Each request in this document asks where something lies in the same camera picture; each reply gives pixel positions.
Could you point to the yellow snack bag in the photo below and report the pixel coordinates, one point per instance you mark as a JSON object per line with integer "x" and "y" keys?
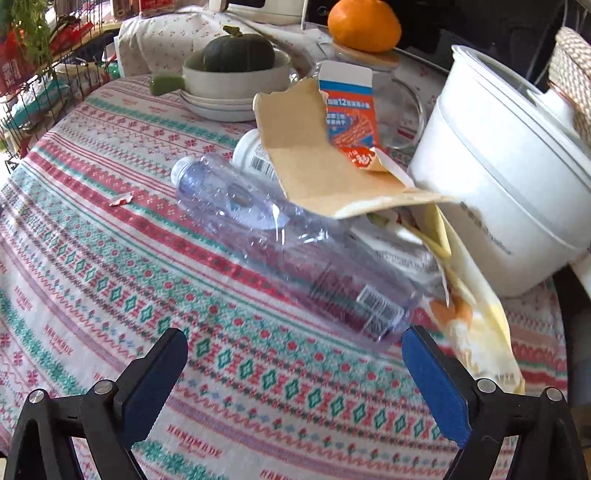
{"x": 480, "y": 314}

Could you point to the torn brown cardboard piece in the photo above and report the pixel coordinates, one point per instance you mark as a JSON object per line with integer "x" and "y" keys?
{"x": 304, "y": 175}

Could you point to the white bowl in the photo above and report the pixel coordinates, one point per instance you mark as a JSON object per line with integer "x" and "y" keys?
{"x": 231, "y": 85}

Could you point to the clear plastic bottle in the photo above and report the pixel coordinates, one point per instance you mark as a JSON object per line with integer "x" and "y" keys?
{"x": 295, "y": 258}

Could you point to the patterned striped tablecloth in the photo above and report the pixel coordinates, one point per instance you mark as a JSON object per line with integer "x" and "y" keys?
{"x": 207, "y": 369}

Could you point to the orange blue small carton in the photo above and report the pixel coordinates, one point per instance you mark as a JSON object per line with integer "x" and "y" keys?
{"x": 351, "y": 124}

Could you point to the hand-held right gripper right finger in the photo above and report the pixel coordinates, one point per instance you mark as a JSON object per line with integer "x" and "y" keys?
{"x": 434, "y": 392}

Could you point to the white plastic cup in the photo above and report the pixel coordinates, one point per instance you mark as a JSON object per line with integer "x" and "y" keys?
{"x": 249, "y": 152}

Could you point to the large orange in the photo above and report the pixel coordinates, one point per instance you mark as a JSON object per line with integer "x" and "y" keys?
{"x": 364, "y": 25}

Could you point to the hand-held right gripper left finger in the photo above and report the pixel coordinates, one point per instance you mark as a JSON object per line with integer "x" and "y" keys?
{"x": 147, "y": 397}

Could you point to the green pumpkin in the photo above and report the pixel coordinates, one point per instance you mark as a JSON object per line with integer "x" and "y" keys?
{"x": 240, "y": 53}

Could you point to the white electric cooking pot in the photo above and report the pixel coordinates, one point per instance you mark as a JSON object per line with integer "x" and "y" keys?
{"x": 498, "y": 184}

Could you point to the woven rattan basket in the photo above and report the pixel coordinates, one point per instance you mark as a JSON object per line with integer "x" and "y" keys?
{"x": 575, "y": 78}

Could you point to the floral cloth cushion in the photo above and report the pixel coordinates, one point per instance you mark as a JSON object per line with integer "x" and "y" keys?
{"x": 157, "y": 41}

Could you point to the green leafy plant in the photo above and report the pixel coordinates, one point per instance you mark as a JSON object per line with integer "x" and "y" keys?
{"x": 32, "y": 27}

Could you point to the red snack packet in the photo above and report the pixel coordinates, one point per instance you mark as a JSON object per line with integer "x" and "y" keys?
{"x": 9, "y": 74}

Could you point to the small red white scrap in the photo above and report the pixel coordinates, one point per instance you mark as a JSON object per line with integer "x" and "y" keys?
{"x": 121, "y": 199}

